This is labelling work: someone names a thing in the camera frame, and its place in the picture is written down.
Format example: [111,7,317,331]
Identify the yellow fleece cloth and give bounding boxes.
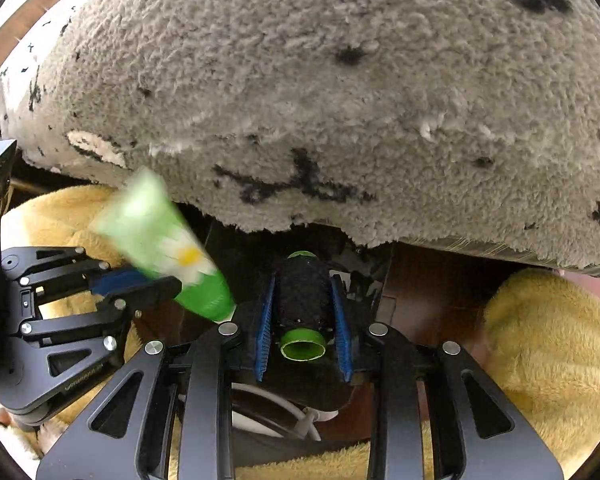
[0,185,600,480]

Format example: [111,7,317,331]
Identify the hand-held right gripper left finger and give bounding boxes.
[35,274,282,480]

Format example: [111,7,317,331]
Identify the grey fuzzy blanket black print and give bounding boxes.
[0,0,600,281]

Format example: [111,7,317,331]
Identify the black hair roller green ends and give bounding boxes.
[272,250,334,363]

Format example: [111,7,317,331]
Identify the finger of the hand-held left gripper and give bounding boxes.
[19,276,183,354]
[0,245,149,298]

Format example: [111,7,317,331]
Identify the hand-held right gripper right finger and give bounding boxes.
[329,273,566,480]

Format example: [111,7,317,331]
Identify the green tube with daisy print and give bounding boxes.
[90,167,238,323]

